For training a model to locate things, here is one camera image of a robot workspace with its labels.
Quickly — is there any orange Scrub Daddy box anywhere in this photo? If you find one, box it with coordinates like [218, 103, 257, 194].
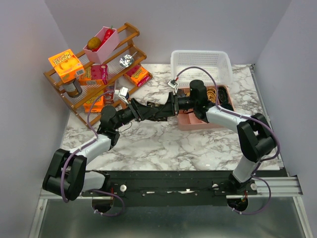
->
[48, 49, 85, 83]

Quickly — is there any wooden tiered shelf rack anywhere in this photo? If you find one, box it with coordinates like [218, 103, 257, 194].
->
[44, 23, 152, 125]

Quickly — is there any brown round fruit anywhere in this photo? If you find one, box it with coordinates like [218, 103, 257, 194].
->
[87, 37, 101, 51]

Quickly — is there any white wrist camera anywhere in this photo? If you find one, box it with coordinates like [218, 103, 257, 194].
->
[114, 87, 128, 101]
[167, 79, 179, 94]

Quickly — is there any dark glass jar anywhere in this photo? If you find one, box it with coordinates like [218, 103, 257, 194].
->
[62, 78, 82, 98]

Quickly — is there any pink rectangular bin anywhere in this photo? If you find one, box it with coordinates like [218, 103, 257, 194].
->
[83, 26, 120, 64]

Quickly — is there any red chili pepper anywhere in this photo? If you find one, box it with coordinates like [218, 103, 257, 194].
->
[92, 26, 114, 52]

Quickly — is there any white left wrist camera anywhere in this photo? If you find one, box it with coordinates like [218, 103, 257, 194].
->
[114, 87, 128, 101]

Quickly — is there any red small carton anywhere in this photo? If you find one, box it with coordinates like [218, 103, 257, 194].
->
[104, 85, 115, 104]

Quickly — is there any pink divided organizer box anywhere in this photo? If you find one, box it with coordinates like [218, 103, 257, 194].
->
[177, 85, 235, 131]

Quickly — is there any aluminium rail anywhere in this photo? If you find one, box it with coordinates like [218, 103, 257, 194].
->
[226, 176, 303, 199]

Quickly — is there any orange box bottom shelf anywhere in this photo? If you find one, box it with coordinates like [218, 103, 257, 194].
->
[83, 91, 105, 113]

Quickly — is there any pink orange sponge box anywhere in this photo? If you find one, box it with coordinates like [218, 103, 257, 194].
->
[78, 64, 108, 86]

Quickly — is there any white perforated plastic basket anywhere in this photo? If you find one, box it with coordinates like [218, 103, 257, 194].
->
[170, 50, 233, 88]

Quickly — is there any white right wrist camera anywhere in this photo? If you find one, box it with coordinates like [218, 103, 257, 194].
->
[167, 79, 179, 94]

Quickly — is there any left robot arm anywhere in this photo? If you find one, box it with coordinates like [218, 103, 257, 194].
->
[42, 99, 159, 202]

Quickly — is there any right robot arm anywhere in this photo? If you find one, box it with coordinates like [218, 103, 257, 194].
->
[151, 80, 278, 194]

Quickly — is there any brown blue rolled tie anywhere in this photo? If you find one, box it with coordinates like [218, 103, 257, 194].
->
[176, 89, 186, 98]

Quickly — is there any dark teal rolled tie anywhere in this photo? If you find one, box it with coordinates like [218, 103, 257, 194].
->
[221, 104, 234, 111]

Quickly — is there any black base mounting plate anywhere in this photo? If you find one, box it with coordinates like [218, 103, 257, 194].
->
[81, 170, 258, 208]

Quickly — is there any orange pink box right shelf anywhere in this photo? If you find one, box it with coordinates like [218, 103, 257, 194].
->
[124, 65, 152, 87]

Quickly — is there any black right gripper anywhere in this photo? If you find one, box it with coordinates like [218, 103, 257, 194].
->
[156, 92, 197, 119]

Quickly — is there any silver metal scoop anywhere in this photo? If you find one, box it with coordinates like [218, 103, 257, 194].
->
[119, 52, 138, 68]

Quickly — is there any black gold rolled tie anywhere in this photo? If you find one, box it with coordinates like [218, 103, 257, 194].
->
[217, 86, 229, 105]

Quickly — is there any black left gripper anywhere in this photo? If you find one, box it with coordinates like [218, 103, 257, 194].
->
[113, 98, 159, 130]

